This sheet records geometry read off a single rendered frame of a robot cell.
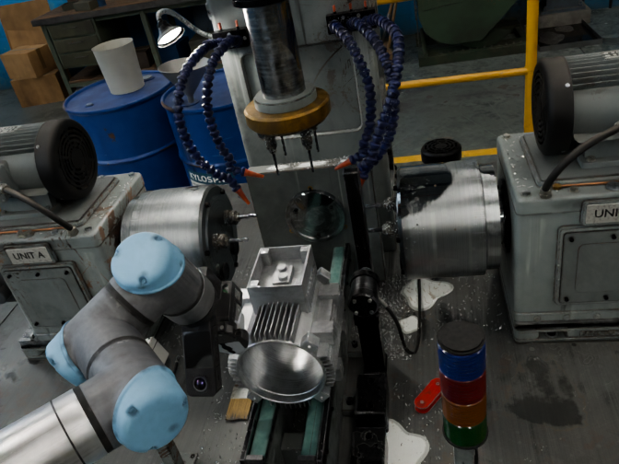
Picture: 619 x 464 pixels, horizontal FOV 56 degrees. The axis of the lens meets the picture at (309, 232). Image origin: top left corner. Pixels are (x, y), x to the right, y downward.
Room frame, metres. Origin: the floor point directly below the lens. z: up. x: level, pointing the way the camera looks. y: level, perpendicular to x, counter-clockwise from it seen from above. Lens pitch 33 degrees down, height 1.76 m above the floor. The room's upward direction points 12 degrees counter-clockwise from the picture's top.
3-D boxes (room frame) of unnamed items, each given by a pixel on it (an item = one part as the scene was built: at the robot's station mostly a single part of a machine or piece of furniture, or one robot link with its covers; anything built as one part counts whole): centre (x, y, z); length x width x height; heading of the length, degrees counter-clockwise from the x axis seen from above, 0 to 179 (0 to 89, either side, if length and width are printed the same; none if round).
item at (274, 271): (0.87, 0.06, 1.11); 0.12 x 0.11 x 0.07; 166
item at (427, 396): (0.79, -0.17, 0.81); 0.09 x 0.03 x 0.02; 131
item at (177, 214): (1.21, 0.34, 1.04); 0.37 x 0.25 x 0.25; 76
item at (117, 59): (3.17, 0.81, 0.99); 0.24 x 0.22 x 0.24; 75
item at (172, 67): (2.73, 0.40, 0.93); 0.25 x 0.24 x 0.25; 165
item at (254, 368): (0.83, 0.07, 1.02); 0.20 x 0.19 x 0.19; 166
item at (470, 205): (1.05, -0.32, 1.04); 0.41 x 0.25 x 0.25; 76
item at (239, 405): (0.93, 0.21, 0.80); 0.21 x 0.05 x 0.01; 167
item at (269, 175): (1.28, -0.04, 0.97); 0.30 x 0.11 x 0.34; 76
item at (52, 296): (1.27, 0.58, 0.99); 0.35 x 0.31 x 0.37; 76
